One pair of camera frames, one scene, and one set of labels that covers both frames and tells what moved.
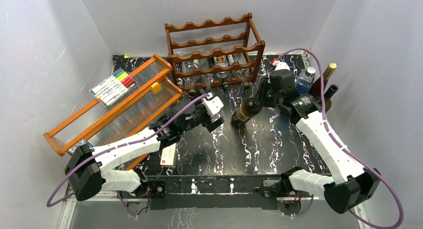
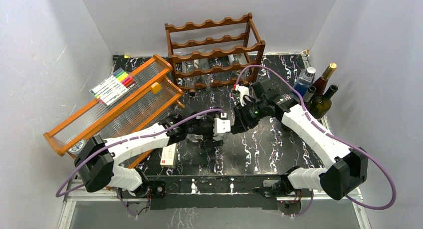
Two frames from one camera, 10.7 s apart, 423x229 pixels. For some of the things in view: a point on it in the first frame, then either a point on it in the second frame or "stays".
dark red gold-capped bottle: x=316 y=89 stays
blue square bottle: x=304 y=82 stays
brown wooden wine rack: x=220 y=53 stays
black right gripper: x=265 y=84 to x=242 y=122
